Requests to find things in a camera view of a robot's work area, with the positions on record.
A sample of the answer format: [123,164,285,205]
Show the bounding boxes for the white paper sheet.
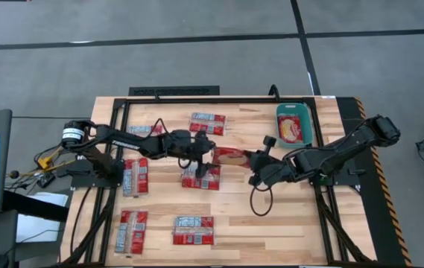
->
[16,191,70,243]

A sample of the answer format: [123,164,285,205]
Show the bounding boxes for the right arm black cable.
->
[249,184,274,217]

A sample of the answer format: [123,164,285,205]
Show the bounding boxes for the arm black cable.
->
[249,184,274,217]
[147,118,194,170]

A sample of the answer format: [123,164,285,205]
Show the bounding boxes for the teal plastic basket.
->
[275,102,314,150]

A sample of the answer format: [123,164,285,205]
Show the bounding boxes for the black hazard-striped mat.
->
[336,97,413,267]

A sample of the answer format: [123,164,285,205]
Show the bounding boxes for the red popcorn bag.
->
[211,146,253,169]
[127,124,163,137]
[114,210,149,255]
[122,157,150,197]
[189,112,227,136]
[172,215,215,246]
[180,163,223,191]
[277,114,305,144]

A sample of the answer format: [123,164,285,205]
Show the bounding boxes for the small black power adapter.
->
[37,173,57,189]

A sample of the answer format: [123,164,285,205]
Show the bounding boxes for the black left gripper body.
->
[190,130,215,181]

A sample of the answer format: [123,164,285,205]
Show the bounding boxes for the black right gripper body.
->
[247,135,286,188]

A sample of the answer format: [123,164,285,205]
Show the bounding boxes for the yellow cable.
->
[34,147,77,172]

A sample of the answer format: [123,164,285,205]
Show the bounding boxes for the black aluminium table frame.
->
[60,95,379,268]

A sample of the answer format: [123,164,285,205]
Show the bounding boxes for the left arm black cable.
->
[147,118,194,170]

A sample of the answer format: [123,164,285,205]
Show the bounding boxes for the black perforated panel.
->
[128,85,221,97]

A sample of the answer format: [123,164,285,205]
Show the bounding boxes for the thin black floor cable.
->
[12,115,90,121]

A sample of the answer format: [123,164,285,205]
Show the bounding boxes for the black arched cable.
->
[268,83,281,101]

